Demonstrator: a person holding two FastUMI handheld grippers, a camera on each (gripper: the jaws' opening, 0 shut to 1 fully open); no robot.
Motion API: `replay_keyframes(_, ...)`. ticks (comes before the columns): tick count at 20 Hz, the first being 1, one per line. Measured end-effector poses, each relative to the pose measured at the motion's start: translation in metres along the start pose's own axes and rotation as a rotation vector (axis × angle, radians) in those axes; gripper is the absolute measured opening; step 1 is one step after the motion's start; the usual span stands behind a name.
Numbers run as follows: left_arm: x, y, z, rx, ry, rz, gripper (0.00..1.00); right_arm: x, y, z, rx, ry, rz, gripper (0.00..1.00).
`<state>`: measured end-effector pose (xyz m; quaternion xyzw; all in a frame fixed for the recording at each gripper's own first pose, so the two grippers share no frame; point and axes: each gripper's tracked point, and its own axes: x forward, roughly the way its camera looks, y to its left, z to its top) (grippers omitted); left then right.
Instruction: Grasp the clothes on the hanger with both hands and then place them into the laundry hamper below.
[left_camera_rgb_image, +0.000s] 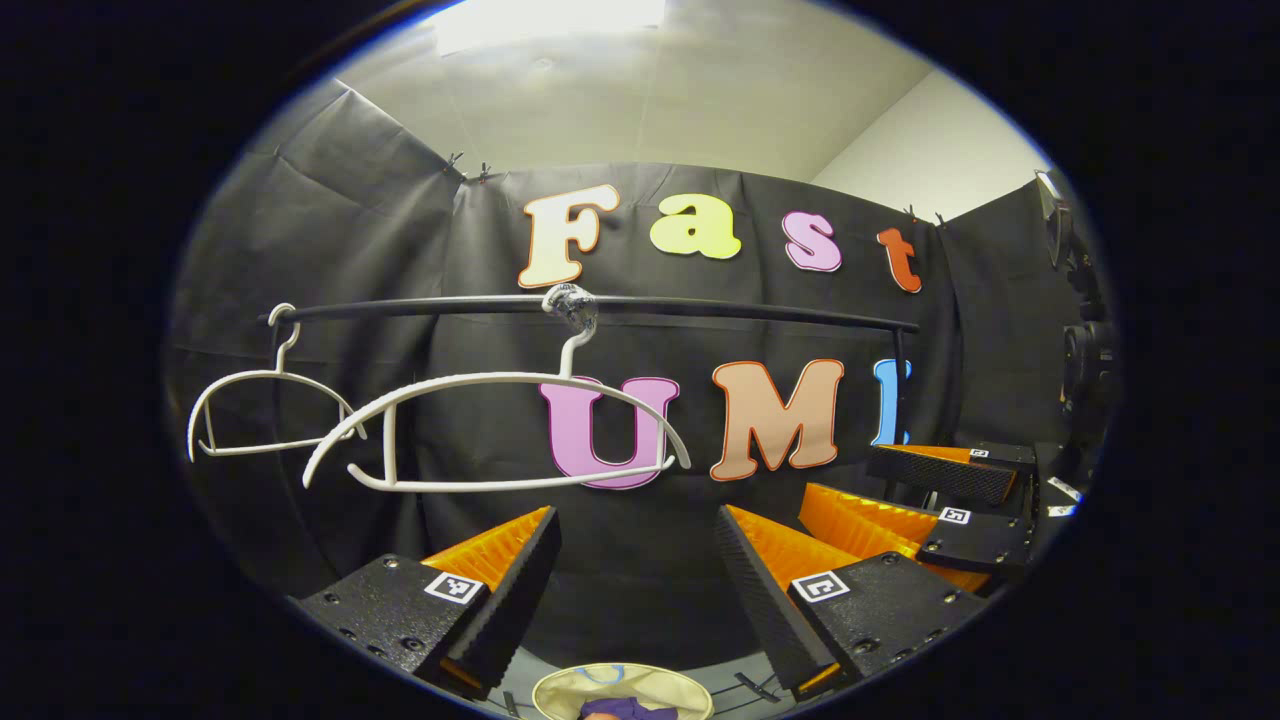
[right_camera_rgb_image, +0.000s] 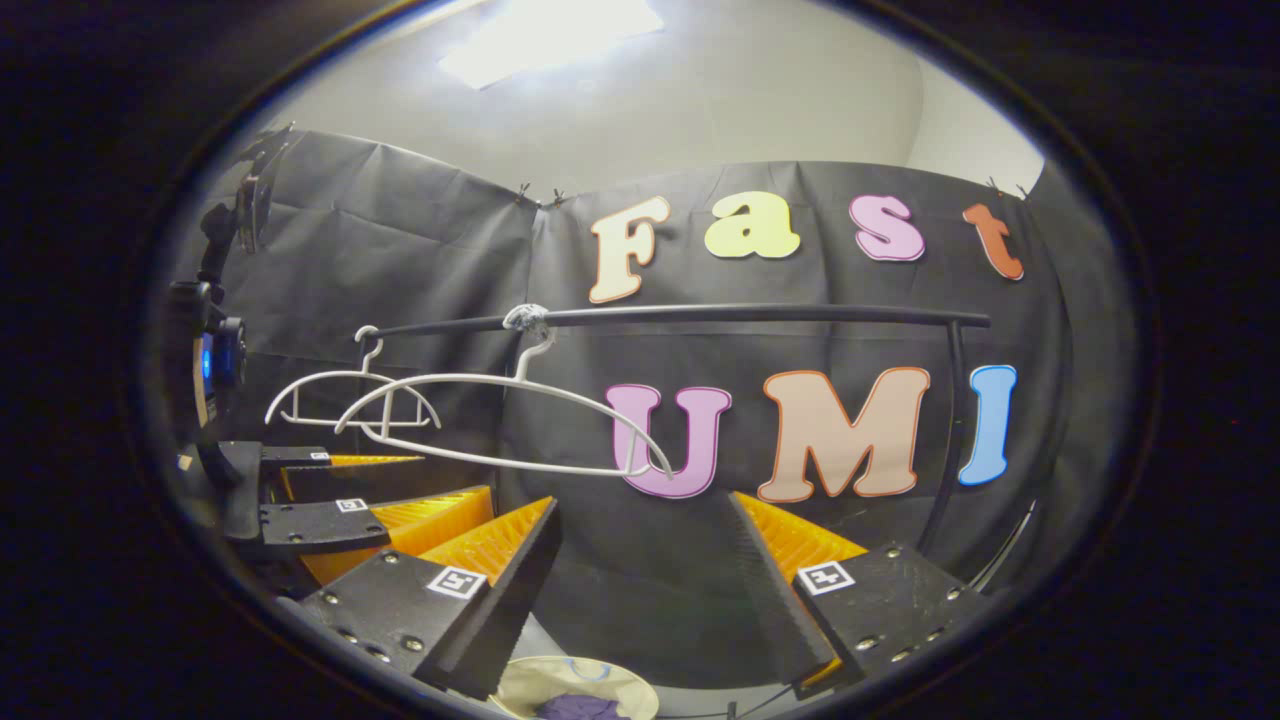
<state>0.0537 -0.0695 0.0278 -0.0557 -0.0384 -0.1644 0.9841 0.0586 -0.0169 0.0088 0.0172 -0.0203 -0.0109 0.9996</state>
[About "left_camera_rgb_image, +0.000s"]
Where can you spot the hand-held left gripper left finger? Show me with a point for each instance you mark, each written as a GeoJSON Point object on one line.
{"type": "Point", "coordinates": [515, 590]}

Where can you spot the white hanger with taped hook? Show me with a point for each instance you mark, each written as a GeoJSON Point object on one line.
{"type": "Point", "coordinates": [570, 305]}

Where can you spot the white plastic hanger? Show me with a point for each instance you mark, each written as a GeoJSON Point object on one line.
{"type": "Point", "coordinates": [262, 373]}

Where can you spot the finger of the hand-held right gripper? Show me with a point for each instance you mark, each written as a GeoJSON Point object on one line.
{"type": "Point", "coordinates": [945, 475]}
{"type": "Point", "coordinates": [985, 545]}

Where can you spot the purple knit garment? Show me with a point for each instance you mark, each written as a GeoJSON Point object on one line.
{"type": "Point", "coordinates": [625, 710]}

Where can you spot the cream laundry hamper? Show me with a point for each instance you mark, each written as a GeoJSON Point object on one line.
{"type": "Point", "coordinates": [560, 690]}

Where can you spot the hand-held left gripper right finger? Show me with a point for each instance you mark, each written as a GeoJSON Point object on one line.
{"type": "Point", "coordinates": [765, 600]}

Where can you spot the black clothes rail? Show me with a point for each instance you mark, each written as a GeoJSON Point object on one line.
{"type": "Point", "coordinates": [750, 311]}

